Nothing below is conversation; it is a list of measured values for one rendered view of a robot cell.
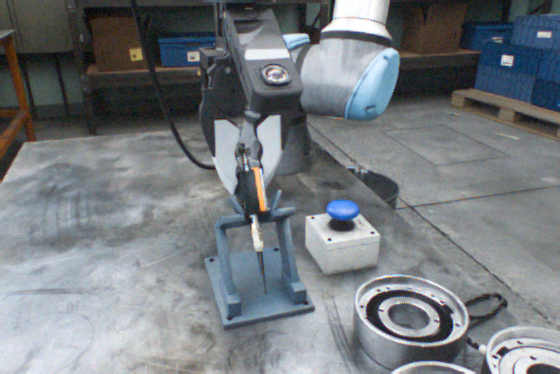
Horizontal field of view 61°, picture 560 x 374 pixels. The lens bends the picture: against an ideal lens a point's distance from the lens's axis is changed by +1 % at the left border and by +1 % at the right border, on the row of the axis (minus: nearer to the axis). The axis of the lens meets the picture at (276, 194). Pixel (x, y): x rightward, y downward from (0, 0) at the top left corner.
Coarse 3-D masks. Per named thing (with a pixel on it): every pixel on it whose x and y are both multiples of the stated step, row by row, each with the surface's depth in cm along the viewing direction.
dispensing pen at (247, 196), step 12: (240, 144) 52; (240, 156) 52; (240, 180) 50; (252, 180) 50; (240, 192) 50; (252, 192) 50; (240, 204) 51; (252, 204) 49; (252, 216) 51; (252, 228) 51; (252, 240) 51; (264, 276) 50; (264, 288) 50
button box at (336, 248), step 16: (320, 224) 58; (336, 224) 58; (352, 224) 58; (368, 224) 58; (320, 240) 56; (336, 240) 55; (352, 240) 55; (368, 240) 56; (320, 256) 57; (336, 256) 56; (352, 256) 56; (368, 256) 57; (336, 272) 57
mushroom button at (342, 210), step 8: (336, 200) 58; (344, 200) 58; (328, 208) 57; (336, 208) 56; (344, 208) 56; (352, 208) 56; (336, 216) 56; (344, 216) 55; (352, 216) 56; (344, 224) 58
